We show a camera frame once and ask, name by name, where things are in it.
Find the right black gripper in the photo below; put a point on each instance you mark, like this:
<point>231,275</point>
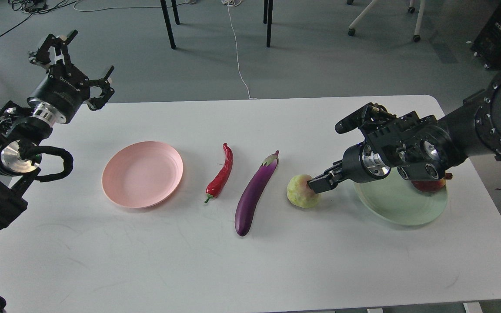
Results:
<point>359,164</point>

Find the pink plate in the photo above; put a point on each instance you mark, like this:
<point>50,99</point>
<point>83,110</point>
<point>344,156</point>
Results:
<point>142,175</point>

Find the purple eggplant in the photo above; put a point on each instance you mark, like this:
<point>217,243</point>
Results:
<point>251,195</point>

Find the green plate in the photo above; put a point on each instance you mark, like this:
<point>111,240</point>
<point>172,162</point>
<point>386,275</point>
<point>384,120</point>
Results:
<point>397,200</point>

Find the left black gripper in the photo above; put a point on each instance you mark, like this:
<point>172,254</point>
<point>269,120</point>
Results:
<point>56,100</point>

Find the black table leg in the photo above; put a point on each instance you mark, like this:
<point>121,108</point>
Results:
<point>167,20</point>
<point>267,20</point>

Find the green pink peach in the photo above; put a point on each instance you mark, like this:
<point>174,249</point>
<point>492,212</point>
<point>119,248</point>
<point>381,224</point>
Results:
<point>300,194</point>

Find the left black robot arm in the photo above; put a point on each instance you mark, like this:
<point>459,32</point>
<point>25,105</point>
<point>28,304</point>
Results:
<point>23,158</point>

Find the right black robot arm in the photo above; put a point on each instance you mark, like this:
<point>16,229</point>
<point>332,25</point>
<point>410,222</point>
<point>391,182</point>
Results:
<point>421,149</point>

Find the red pomegranate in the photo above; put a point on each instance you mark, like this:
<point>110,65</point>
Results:
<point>432,186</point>

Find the red chili pepper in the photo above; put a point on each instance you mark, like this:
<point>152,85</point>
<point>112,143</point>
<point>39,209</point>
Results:
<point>215,187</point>

